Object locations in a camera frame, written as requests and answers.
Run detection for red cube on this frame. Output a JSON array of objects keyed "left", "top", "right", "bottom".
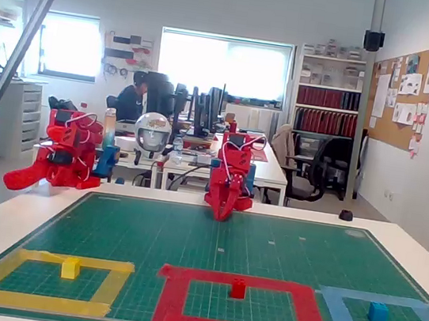
[{"left": 230, "top": 278, "right": 248, "bottom": 300}]

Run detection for red leader arm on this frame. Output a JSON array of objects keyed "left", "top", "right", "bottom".
[{"left": 1, "top": 102, "right": 110, "bottom": 203}]

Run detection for yellow cube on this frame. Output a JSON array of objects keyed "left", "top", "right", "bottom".
[{"left": 60, "top": 255, "right": 83, "bottom": 281}]

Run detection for blue cube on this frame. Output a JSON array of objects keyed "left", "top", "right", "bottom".
[{"left": 367, "top": 300, "right": 391, "bottom": 321}]

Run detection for yellow tape square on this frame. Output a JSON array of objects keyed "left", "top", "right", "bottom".
[{"left": 0, "top": 244, "right": 136, "bottom": 321}]

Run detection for green cutting mat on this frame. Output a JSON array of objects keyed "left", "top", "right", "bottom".
[{"left": 0, "top": 177, "right": 429, "bottom": 321}]

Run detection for white office desk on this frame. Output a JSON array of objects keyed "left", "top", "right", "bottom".
[{"left": 160, "top": 124, "right": 294, "bottom": 207}]

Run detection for clear water bottle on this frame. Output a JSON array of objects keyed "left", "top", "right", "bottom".
[{"left": 169, "top": 134, "right": 187, "bottom": 167}]

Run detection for beige jacket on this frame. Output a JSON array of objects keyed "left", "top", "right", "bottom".
[{"left": 268, "top": 122, "right": 304, "bottom": 169}]

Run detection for black computer monitor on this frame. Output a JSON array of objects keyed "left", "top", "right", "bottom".
[
  {"left": 185, "top": 85, "right": 216, "bottom": 139},
  {"left": 170, "top": 82, "right": 192, "bottom": 130},
  {"left": 202, "top": 81, "right": 229, "bottom": 133},
  {"left": 142, "top": 70, "right": 180, "bottom": 119}
]

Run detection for white helmet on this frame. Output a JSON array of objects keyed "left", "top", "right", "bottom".
[{"left": 131, "top": 110, "right": 174, "bottom": 162}]

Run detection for black office chair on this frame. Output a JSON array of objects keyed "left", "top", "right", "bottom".
[{"left": 278, "top": 130, "right": 356, "bottom": 217}]

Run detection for wide bright window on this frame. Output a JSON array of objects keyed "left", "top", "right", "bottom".
[{"left": 154, "top": 26, "right": 295, "bottom": 108}]

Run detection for seated person dark shirt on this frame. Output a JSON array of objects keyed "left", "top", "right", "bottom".
[{"left": 111, "top": 67, "right": 152, "bottom": 126}]

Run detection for white bookshelf red binders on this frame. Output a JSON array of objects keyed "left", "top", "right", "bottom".
[{"left": 289, "top": 41, "right": 369, "bottom": 143}]

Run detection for upright grey pole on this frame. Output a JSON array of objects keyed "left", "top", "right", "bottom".
[{"left": 345, "top": 0, "right": 386, "bottom": 202}]

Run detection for cork notice board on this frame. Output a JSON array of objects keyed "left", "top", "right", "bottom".
[{"left": 363, "top": 37, "right": 429, "bottom": 155}]

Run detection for black backpack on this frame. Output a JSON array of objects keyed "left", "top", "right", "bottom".
[{"left": 47, "top": 95, "right": 81, "bottom": 114}]

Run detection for small bright window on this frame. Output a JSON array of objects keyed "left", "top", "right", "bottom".
[{"left": 34, "top": 9, "right": 106, "bottom": 84}]

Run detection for white drawer cabinet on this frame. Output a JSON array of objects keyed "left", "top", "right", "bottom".
[{"left": 0, "top": 77, "right": 47, "bottom": 163}]

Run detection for black pole clamp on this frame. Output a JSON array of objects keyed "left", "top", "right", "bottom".
[{"left": 362, "top": 28, "right": 386, "bottom": 54}]

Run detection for slanted metal pole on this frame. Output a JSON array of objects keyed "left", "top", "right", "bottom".
[{"left": 0, "top": 0, "right": 76, "bottom": 192}]

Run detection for white servo cable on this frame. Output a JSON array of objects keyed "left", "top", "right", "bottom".
[
  {"left": 212, "top": 129, "right": 269, "bottom": 198},
  {"left": 58, "top": 109, "right": 101, "bottom": 183}
]

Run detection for wall tool rack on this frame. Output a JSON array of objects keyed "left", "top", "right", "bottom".
[{"left": 98, "top": 29, "right": 157, "bottom": 84}]

